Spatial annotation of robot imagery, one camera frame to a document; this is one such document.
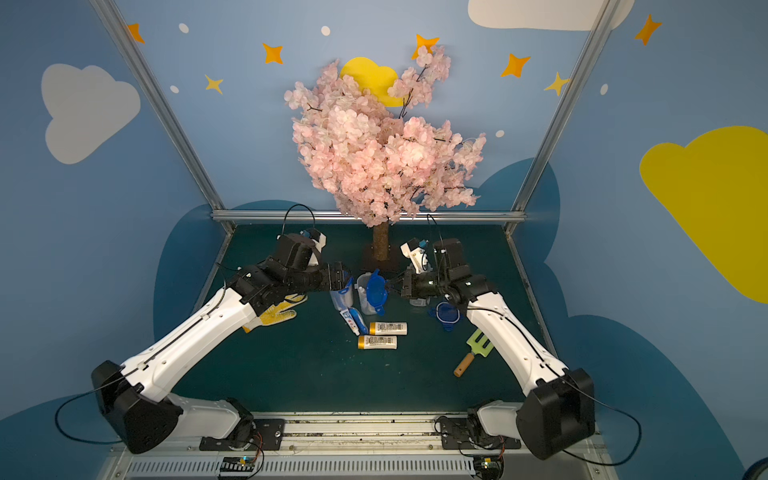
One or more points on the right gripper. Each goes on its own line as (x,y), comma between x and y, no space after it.
(409,285)

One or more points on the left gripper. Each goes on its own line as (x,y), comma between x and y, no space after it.
(336,276)

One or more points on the blue cup lid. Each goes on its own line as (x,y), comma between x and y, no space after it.
(376,292)
(447,315)

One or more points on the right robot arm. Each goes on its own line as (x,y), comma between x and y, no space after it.
(559,407)

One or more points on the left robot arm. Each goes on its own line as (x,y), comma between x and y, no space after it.
(136,397)

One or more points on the yellow work glove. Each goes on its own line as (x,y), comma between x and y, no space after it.
(278,313)

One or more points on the white blue toothpaste tube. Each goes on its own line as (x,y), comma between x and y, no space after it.
(350,321)

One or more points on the orange-cap white bottle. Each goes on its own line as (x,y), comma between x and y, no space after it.
(388,328)
(377,342)

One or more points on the blue toothbrush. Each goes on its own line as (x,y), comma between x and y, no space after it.
(359,321)

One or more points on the pink cherry blossom tree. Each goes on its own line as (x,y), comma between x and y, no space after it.
(381,166)

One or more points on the left circuit board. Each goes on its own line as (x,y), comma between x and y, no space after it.
(238,467)

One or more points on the circuit board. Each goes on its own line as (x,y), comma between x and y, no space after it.
(488,468)
(238,467)

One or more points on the right circuit board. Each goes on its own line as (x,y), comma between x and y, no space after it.
(488,468)

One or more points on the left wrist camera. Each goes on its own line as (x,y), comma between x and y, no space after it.
(319,241)

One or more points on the green wooden-handled scraper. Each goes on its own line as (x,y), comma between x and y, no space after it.
(479,345)

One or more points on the right aluminium frame post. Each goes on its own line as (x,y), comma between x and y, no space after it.
(583,68)

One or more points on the aluminium frame post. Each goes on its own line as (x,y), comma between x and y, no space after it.
(114,23)
(583,68)

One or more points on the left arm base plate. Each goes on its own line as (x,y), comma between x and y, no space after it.
(270,433)

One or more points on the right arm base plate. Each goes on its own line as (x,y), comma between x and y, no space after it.
(465,433)

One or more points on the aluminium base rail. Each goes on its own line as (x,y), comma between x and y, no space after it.
(358,446)

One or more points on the left aluminium frame post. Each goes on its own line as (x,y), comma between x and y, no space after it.
(114,23)

